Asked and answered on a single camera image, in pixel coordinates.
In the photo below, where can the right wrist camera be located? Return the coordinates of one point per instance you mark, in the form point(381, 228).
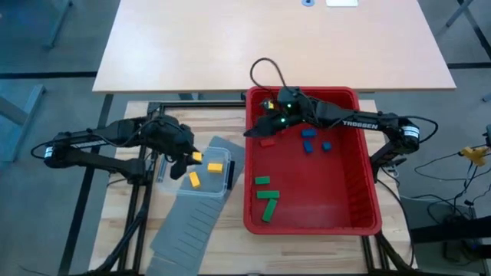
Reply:
point(269, 104)

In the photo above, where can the red wooden block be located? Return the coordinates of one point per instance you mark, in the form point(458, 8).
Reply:
point(267, 143)

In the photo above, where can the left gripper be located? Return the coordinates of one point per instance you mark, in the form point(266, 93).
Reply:
point(174, 138)

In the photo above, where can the white paper sheet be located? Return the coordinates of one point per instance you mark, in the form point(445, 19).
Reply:
point(341, 2)

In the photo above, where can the small black frame bracket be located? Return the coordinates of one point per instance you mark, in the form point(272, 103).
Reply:
point(244, 96)

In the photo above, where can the yellow wooden block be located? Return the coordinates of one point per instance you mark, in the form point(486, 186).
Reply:
point(195, 179)
point(215, 167)
point(197, 156)

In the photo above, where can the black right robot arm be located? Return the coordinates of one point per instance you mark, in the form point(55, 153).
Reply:
point(364, 122)

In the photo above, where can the large beige wooden desk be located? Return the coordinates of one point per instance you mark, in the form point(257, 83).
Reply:
point(192, 46)

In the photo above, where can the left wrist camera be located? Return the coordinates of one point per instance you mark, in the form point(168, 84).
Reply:
point(178, 171)

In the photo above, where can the green wooden block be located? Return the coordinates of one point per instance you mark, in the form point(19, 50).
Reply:
point(268, 194)
point(262, 180)
point(269, 210)

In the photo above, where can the red plastic bin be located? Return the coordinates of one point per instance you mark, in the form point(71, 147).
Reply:
point(337, 199)

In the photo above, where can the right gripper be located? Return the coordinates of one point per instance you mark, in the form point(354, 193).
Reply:
point(278, 122)

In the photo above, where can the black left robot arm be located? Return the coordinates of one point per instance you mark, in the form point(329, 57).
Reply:
point(96, 140)

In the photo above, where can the grey metal table leg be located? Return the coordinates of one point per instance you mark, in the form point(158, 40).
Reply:
point(460, 11)
point(59, 23)
point(23, 119)

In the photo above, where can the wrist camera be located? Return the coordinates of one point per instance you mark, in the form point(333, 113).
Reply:
point(269, 104)
point(178, 171)

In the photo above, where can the grey desk grommet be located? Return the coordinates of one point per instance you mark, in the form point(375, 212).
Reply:
point(307, 2)

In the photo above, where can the black electronics box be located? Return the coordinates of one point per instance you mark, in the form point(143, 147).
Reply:
point(464, 237)

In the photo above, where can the clear plastic container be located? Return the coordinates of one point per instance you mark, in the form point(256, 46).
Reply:
point(218, 184)

